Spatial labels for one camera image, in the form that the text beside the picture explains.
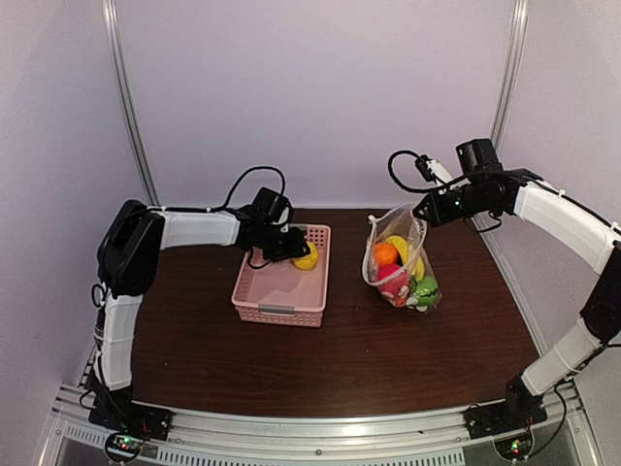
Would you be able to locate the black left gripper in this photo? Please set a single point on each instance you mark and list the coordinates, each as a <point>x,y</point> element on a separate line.
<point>295,247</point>

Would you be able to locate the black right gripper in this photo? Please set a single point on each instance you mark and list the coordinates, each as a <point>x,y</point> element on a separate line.
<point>439,216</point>

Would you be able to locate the yellow toy bananas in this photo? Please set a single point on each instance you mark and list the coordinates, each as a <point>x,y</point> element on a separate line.
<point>403,248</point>

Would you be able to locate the clear dotted zip bag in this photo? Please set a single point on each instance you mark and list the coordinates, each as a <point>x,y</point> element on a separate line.
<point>397,221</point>

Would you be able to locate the orange toy fruit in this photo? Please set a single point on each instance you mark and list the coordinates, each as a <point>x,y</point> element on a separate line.
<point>385,254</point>

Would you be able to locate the green striped toy watermelon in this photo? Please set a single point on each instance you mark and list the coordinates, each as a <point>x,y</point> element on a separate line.
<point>426,294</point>

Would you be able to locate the red toy apple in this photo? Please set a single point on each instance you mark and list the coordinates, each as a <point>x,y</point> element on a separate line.
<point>393,279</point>

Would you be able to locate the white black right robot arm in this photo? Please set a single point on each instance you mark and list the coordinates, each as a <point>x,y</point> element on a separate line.
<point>578,262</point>

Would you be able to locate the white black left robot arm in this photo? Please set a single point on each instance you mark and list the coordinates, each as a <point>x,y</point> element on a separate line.
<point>128,257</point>

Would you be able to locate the pink plastic basket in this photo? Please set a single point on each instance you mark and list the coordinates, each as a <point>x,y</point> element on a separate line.
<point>281,293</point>

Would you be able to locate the right circuit board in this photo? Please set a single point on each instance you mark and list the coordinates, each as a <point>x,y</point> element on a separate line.
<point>514,448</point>

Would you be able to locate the circuit board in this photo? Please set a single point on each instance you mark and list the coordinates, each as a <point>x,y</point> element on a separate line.
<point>514,448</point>
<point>121,447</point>

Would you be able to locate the left circuit board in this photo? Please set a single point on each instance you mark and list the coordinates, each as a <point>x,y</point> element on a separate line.
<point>121,447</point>

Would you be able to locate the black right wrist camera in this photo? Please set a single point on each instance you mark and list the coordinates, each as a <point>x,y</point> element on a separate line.
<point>431,170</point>

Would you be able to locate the right aluminium frame post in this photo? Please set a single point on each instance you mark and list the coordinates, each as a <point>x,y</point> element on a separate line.
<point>515,50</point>

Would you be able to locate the aluminium frame post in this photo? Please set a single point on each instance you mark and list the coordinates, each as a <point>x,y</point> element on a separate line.
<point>126,100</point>
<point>515,50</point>

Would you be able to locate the aluminium front rail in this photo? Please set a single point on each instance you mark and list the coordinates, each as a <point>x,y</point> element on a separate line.
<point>438,437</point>

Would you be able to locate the left aluminium frame post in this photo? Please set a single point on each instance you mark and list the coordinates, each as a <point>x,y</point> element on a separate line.
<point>126,100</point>

